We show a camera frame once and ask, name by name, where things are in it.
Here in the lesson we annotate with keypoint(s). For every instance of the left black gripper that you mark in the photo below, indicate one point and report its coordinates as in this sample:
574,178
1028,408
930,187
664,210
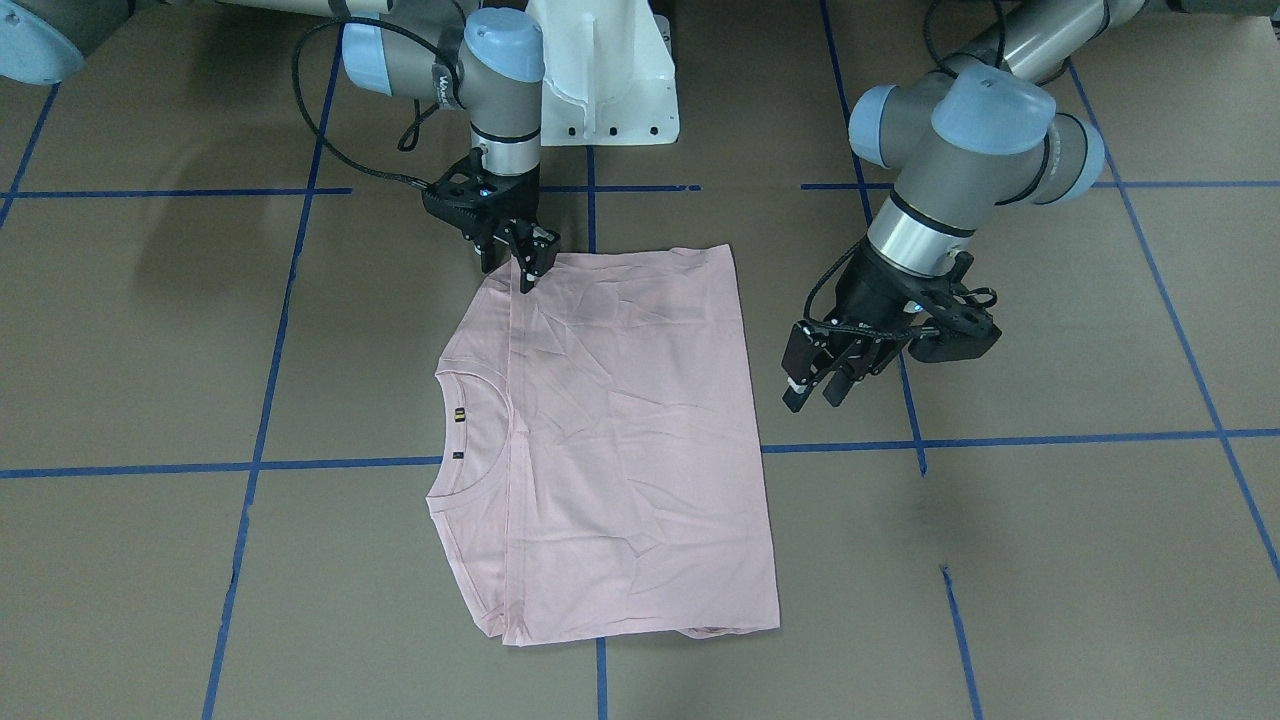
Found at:
873,290

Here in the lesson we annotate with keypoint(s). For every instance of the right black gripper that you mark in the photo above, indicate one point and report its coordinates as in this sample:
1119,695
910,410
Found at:
518,203

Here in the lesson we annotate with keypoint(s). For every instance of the pink Snoopy t-shirt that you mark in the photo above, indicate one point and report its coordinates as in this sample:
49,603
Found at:
601,471

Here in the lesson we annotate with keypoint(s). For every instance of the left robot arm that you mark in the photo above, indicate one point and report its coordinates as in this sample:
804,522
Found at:
1042,190

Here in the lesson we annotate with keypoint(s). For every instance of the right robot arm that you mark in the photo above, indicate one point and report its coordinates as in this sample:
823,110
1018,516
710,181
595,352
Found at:
463,55

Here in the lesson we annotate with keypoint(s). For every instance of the blue tape grid lines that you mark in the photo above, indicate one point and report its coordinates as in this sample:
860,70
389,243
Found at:
220,420

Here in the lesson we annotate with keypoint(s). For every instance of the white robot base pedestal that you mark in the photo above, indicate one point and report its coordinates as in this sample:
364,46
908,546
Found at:
610,75

